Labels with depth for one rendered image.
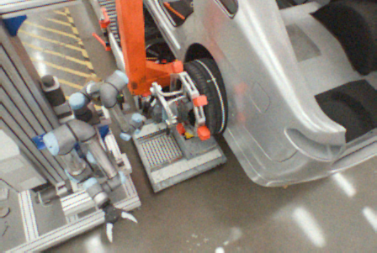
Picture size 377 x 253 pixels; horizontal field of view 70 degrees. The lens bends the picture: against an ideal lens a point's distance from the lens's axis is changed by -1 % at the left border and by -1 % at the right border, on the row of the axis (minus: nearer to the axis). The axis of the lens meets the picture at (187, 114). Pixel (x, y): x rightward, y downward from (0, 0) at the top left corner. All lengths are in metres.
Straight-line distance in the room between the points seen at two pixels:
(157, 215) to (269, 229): 1.09
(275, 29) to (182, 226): 1.94
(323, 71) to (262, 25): 1.31
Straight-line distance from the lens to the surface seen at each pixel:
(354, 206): 3.46
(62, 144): 1.54
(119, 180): 1.69
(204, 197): 2.88
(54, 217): 2.73
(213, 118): 2.09
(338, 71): 2.98
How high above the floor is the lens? 2.72
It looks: 56 degrees down
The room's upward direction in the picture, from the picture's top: 9 degrees clockwise
